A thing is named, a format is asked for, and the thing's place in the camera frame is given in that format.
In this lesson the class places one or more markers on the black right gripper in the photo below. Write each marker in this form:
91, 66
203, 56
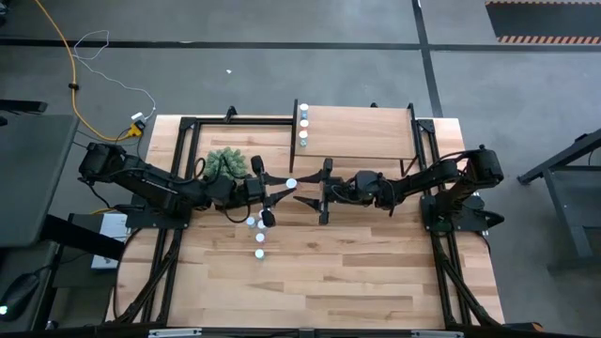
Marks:
338, 190

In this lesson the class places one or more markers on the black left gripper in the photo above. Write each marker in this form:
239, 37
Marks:
256, 190

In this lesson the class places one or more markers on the orange pill bottle white cap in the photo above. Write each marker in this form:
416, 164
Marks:
304, 123
291, 183

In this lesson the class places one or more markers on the pink pill bottle white cap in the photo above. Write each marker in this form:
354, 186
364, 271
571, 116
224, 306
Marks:
261, 214
259, 237

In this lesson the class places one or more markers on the blue pill bottle white cap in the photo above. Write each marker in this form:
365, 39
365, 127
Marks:
262, 225
304, 107
251, 220

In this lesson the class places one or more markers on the green pill bottle white cap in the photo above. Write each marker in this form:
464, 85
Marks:
303, 134
259, 254

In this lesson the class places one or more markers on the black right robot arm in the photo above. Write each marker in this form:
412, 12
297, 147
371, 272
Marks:
432, 176

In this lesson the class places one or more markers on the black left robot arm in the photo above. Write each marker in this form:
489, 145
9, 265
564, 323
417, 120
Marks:
155, 183

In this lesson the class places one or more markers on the wooden shelf with black legs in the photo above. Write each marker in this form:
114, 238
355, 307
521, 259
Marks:
357, 131

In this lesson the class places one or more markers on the green succulent in white pot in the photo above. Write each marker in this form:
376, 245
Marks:
225, 162

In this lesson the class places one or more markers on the yellow power plug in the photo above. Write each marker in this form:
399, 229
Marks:
136, 128

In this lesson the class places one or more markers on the white charger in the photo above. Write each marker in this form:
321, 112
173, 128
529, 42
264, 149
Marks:
137, 115

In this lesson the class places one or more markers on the black desk leg bar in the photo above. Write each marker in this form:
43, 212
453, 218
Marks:
80, 237

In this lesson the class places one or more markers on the black computer mouse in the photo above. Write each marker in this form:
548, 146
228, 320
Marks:
19, 296

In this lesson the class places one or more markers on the black mat with hazard stripes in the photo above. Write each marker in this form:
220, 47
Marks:
544, 21

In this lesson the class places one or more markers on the silver aluminium bracket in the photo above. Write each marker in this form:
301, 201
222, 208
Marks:
436, 334
174, 333

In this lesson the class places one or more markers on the black desk frame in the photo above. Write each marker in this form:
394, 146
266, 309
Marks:
563, 155

